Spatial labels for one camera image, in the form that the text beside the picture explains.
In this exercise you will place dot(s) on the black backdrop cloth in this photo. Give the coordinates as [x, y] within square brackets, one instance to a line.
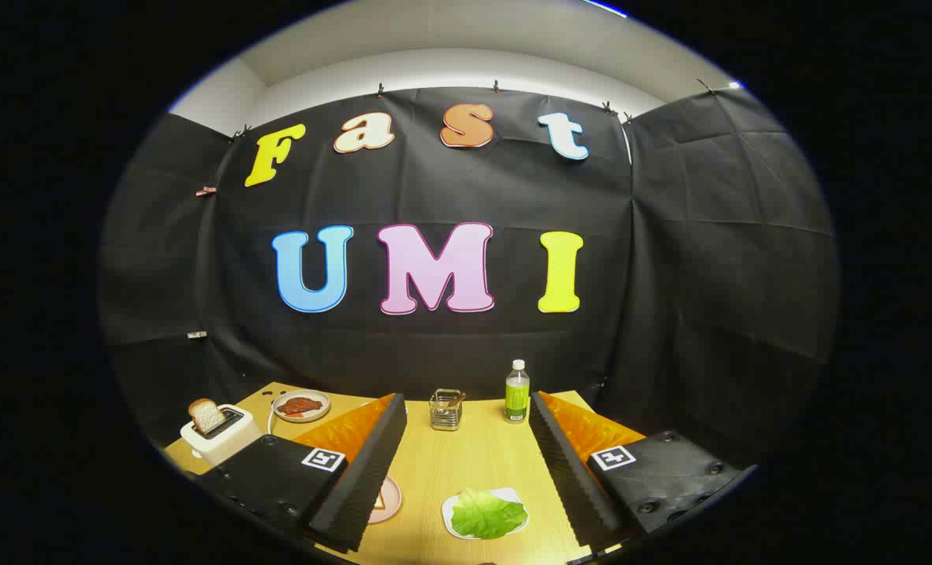
[435, 188]

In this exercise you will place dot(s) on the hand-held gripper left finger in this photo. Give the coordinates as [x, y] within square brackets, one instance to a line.
[364, 486]

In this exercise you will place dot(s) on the pink round plate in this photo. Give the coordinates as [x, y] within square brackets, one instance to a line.
[391, 502]

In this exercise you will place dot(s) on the plain bread slice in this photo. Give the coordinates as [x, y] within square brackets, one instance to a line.
[205, 416]

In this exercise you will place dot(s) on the white toaster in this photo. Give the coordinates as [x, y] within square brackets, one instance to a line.
[227, 447]

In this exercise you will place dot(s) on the green label plastic bottle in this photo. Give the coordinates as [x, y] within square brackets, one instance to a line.
[517, 400]

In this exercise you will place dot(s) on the round cream plate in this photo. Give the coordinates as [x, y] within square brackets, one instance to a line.
[318, 413]

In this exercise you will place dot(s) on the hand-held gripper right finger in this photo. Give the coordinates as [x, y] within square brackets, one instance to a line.
[572, 479]

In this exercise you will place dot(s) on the green lettuce leaf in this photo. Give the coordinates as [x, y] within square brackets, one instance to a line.
[486, 514]

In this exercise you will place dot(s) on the brown meat pieces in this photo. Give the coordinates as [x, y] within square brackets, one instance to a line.
[300, 406]

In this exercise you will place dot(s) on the white square plate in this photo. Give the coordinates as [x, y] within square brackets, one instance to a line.
[511, 495]

